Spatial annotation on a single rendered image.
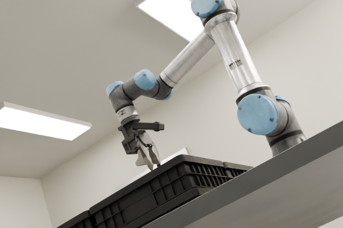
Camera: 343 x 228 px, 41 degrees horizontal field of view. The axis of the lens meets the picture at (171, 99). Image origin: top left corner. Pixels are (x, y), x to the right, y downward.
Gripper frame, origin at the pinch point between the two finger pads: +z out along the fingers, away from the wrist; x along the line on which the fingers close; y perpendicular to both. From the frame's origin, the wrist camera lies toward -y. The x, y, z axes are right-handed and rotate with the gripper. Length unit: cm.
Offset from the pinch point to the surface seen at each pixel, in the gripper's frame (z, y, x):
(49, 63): -158, 135, -153
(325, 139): 24, -64, 59
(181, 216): 24, -32, 59
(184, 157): 5.9, -19.5, 18.2
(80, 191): -90, 281, -316
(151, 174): 5.4, -7.7, 19.5
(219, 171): 11.5, -18.6, -5.3
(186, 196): 16.7, -16.2, 21.0
